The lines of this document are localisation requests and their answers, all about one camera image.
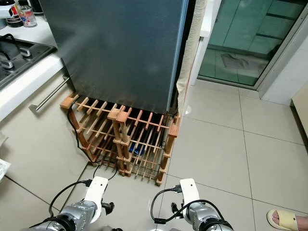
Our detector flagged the black power cable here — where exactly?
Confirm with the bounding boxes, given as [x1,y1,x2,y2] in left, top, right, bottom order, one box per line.
[68,108,118,180]

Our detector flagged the wooden wine rack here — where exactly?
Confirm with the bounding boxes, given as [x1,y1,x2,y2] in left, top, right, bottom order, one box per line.
[60,93,181,186]

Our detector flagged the small blue item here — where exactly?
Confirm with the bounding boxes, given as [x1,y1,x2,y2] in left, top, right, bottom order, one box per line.
[132,143,145,155]

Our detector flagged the foot in yellow slipper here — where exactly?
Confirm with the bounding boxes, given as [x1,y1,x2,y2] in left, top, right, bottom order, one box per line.
[267,209,308,231]

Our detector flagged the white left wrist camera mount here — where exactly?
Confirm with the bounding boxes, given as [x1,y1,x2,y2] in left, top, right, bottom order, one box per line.
[84,176,109,217]

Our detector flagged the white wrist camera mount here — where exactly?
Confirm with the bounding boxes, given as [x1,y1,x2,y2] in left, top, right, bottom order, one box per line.
[180,178,200,205]
[84,176,109,217]

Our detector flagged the beige hanging cloth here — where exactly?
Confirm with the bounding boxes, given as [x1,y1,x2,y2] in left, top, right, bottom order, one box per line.
[176,0,206,116]

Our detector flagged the green glass sliding door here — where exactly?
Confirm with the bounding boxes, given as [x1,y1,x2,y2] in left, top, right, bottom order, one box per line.
[197,0,308,90]

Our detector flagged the dark sauce bottle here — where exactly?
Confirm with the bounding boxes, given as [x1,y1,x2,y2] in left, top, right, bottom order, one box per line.
[7,0,25,27]

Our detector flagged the steel gas stove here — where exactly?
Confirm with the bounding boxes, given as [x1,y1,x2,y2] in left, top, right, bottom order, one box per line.
[0,34,57,90]

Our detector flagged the silver bar drawer handle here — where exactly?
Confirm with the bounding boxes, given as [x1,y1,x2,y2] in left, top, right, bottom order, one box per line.
[29,76,70,112]

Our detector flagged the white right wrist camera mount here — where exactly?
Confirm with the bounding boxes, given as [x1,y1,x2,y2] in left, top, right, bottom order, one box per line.
[180,178,200,205]

